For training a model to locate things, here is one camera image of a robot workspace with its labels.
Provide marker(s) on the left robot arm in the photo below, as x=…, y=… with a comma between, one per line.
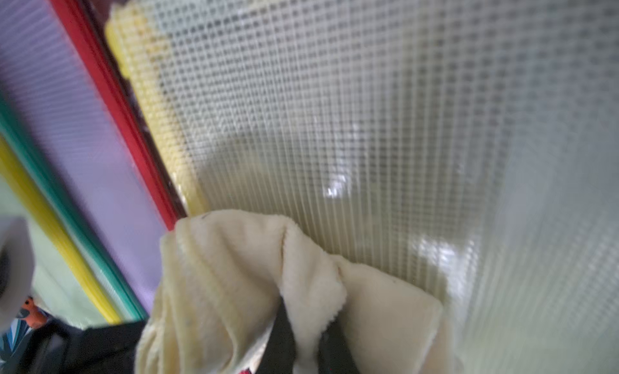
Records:
x=33, y=341

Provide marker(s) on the pink red-zip mesh bag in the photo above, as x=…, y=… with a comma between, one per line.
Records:
x=46, y=83

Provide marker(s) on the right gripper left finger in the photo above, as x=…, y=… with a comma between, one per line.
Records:
x=280, y=351

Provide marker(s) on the cream wiping cloth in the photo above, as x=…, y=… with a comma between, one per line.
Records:
x=227, y=273

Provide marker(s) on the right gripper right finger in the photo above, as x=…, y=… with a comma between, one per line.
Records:
x=334, y=354

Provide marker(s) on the green-zip clear mesh bag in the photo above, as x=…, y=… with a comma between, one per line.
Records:
x=54, y=191

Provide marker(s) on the yellow mesh document bag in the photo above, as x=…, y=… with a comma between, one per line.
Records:
x=469, y=147

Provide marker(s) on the yellow-green mesh document bag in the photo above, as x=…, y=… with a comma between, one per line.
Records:
x=65, y=283

